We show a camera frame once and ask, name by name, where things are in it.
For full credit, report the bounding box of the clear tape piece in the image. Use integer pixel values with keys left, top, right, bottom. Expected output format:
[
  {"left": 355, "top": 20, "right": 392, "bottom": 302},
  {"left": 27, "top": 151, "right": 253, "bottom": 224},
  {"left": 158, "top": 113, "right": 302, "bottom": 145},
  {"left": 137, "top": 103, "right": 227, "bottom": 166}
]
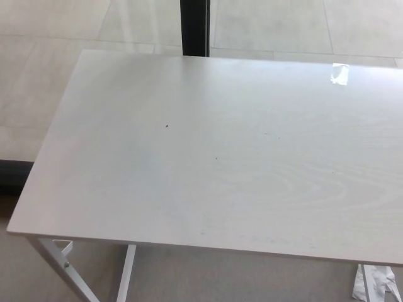
[{"left": 330, "top": 62, "right": 350, "bottom": 86}]

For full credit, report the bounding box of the crumpled white paper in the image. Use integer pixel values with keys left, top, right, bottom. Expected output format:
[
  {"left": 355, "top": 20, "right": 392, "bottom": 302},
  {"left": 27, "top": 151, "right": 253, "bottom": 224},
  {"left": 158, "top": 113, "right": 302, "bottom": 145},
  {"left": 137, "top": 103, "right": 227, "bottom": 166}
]
[{"left": 351, "top": 264, "right": 397, "bottom": 302}]

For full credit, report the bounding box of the black window frame post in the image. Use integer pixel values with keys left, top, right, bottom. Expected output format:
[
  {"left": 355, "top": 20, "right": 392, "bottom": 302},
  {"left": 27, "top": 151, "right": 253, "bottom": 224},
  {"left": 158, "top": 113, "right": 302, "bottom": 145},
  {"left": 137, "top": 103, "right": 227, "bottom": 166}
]
[{"left": 179, "top": 0, "right": 211, "bottom": 57}]

